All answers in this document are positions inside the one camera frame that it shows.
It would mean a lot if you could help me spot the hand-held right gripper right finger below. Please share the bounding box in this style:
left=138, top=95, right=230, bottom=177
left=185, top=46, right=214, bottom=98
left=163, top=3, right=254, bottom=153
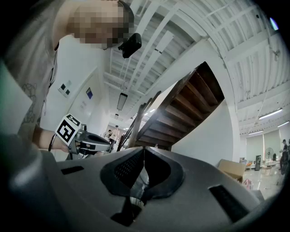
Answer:
left=144, top=146, right=185, bottom=199

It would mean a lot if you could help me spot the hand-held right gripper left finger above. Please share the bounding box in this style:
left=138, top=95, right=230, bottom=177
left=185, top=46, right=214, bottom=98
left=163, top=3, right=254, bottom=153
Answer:
left=101, top=146, right=145, bottom=197

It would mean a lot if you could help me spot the dark wooden staircase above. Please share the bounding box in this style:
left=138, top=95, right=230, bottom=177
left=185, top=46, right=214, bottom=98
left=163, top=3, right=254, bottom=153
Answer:
left=116, top=61, right=225, bottom=152

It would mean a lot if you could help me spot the hanging rectangular ceiling lamp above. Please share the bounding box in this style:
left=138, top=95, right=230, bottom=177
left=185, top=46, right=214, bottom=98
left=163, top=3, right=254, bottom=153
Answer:
left=116, top=92, right=128, bottom=111

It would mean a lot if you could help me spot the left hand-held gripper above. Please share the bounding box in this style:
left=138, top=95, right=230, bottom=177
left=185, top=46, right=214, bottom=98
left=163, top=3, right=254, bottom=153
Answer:
left=55, top=114, right=111, bottom=160

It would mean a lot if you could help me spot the black standing fan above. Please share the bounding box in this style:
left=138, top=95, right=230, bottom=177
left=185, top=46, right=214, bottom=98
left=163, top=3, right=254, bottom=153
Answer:
left=265, top=147, right=275, bottom=163

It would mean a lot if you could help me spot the black wrist band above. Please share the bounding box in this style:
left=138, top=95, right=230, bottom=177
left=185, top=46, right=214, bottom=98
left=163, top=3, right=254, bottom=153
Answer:
left=48, top=133, right=57, bottom=152

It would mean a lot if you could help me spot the person's left forearm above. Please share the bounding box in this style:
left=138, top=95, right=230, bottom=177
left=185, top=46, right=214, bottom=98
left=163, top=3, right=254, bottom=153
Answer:
left=33, top=126, right=69, bottom=153

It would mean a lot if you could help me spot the black head-worn camera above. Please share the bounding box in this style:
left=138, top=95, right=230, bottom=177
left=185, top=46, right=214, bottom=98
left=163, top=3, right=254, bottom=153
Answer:
left=117, top=33, right=143, bottom=59

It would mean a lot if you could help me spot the white wall switch panel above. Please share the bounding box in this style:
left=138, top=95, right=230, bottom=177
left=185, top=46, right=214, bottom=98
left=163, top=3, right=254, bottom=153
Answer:
left=58, top=80, right=72, bottom=98

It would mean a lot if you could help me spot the brown cardboard box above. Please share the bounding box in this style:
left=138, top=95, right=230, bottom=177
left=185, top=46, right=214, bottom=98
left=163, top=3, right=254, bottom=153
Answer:
left=217, top=159, right=247, bottom=183

